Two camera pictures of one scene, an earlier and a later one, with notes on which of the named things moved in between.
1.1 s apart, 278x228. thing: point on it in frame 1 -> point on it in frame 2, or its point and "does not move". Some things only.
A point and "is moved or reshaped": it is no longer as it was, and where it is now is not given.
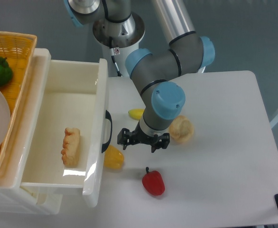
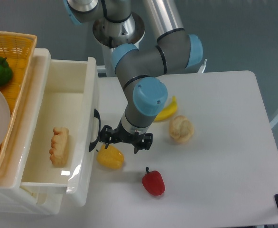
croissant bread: (70, 151) -> (59, 151)
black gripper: (125, 137) -> (118, 136)
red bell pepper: (152, 182) does not move
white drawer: (76, 95) is moved or reshaped
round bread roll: (181, 129) does not move
